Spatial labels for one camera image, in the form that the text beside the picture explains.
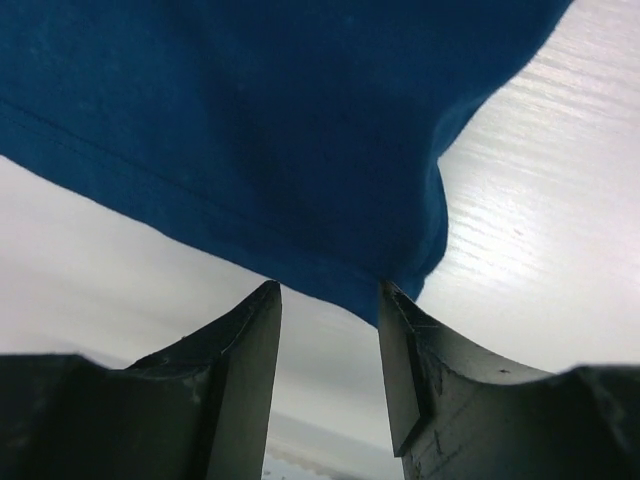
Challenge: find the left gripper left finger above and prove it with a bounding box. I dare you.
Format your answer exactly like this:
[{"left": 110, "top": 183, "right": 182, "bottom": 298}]
[{"left": 1, "top": 281, "right": 282, "bottom": 479}]

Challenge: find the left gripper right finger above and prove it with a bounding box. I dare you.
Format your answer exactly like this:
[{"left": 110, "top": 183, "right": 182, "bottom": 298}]
[{"left": 378, "top": 283, "right": 639, "bottom": 479}]

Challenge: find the dark blue t shirt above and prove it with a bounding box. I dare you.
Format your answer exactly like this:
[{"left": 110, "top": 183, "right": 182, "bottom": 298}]
[{"left": 1, "top": 1, "right": 568, "bottom": 324}]

